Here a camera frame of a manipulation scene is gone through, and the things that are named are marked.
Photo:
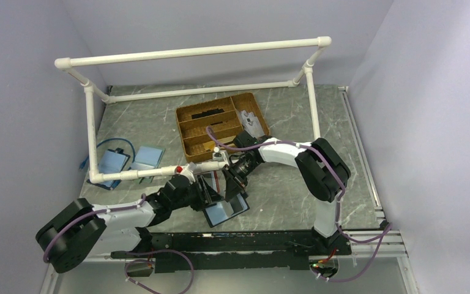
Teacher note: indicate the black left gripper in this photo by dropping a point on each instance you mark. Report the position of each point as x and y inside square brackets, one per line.
[207, 196]

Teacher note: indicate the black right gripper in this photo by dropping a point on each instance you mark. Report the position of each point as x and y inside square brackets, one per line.
[235, 184]

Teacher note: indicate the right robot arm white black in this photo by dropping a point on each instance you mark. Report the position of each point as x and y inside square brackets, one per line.
[324, 172]

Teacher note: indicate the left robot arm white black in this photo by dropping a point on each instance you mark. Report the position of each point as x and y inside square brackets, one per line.
[82, 229]

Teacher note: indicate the gold card in tray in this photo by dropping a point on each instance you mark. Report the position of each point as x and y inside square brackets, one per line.
[210, 145]

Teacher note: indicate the grey cards in tray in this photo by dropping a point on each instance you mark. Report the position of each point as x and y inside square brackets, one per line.
[250, 123]

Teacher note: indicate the black card in tray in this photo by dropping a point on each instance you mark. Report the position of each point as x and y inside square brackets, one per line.
[207, 113]

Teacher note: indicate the blue card left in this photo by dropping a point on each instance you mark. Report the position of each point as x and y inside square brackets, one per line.
[113, 161]

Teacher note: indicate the brown woven divided tray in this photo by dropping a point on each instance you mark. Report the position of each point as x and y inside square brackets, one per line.
[193, 131]

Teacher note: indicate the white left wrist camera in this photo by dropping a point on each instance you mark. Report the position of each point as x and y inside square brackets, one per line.
[187, 170]

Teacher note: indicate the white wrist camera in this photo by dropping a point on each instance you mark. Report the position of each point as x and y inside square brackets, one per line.
[220, 155]
[187, 170]

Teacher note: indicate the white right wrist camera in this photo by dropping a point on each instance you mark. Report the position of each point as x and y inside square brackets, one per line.
[220, 155]

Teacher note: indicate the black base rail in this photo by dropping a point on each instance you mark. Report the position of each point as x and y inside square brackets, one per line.
[292, 249]

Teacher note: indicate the white PVC pipe frame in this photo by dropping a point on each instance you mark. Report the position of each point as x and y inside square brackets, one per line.
[69, 65]

